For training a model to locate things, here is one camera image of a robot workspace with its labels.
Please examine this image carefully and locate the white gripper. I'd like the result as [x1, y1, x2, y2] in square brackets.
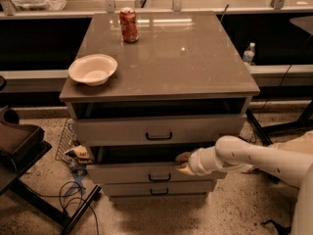
[175, 147, 222, 175]

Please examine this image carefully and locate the black table leg frame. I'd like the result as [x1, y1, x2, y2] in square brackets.
[246, 109, 272, 146]

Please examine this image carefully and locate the crumpled snack bag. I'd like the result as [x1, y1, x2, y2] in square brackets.
[64, 145, 91, 167]

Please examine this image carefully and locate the white paper bowl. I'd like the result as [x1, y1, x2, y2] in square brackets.
[68, 54, 117, 86]

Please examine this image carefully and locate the grey drawer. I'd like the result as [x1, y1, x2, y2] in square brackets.
[87, 143, 226, 184]
[74, 115, 246, 146]
[102, 180, 216, 198]

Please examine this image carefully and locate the black chair left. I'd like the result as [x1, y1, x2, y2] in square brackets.
[0, 75, 103, 235]

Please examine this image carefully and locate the orange soda can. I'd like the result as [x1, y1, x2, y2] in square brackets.
[119, 7, 139, 43]

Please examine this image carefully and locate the grey drawer cabinet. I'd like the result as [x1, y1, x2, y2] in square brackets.
[59, 11, 261, 201]

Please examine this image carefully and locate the clear plastic water bottle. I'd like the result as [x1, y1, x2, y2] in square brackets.
[243, 42, 255, 66]

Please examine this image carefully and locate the wire mesh basket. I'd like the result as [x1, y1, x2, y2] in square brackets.
[55, 118, 80, 165]

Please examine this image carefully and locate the black floor cable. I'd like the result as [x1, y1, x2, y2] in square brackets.
[30, 179, 100, 235]

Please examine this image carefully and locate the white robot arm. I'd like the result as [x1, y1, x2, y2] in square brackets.
[175, 131, 313, 235]

